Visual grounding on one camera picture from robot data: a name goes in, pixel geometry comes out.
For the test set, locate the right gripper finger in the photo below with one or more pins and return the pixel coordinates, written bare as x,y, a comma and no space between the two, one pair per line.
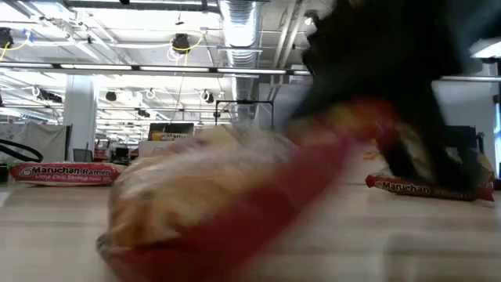
397,156
456,149

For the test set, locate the green Maruchan ramen pack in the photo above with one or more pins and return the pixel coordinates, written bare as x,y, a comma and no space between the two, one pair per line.
66,174

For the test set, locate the black ceiling spotlight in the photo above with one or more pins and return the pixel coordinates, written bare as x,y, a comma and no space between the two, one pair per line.
6,37
181,43
209,98
111,96

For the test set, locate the overhead LED light bar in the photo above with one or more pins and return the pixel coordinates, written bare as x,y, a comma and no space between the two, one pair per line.
172,69

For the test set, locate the white column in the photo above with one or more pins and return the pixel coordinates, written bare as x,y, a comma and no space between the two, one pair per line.
80,117

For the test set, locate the grey fabric screen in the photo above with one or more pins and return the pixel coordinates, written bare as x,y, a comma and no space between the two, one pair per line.
47,141

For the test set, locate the silver ventilation duct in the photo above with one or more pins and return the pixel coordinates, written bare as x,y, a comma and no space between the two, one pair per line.
239,31

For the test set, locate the black metal rack frame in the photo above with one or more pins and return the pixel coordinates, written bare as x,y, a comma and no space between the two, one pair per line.
242,102

